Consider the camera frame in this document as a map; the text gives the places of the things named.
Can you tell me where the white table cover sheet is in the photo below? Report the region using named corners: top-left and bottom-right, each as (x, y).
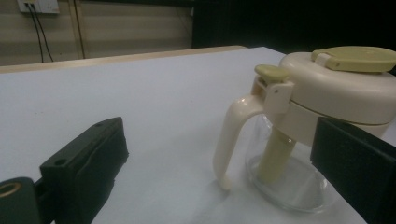
top-left (0, 46), bottom-right (396, 224)

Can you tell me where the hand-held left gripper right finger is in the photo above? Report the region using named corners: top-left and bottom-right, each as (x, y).
top-left (310, 117), bottom-right (396, 224)

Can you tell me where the cream lidded glass cup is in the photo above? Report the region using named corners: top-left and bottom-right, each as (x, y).
top-left (212, 46), bottom-right (396, 214)

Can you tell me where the black socket cable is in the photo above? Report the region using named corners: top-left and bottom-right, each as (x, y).
top-left (30, 3), bottom-right (54, 63)
top-left (24, 3), bottom-right (45, 63)

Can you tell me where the wooden table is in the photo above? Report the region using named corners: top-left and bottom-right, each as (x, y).
top-left (0, 45), bottom-right (248, 75)

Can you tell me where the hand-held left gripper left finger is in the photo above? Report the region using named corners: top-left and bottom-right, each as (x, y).
top-left (39, 117), bottom-right (129, 224)

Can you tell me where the white wall socket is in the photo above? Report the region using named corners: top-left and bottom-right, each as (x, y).
top-left (17, 0), bottom-right (61, 14)

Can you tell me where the dark curtain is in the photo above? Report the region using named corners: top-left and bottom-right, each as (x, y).
top-left (191, 0), bottom-right (396, 55)

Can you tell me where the vertical wooden wall strip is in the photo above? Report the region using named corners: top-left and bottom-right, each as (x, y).
top-left (68, 0), bottom-right (86, 60)

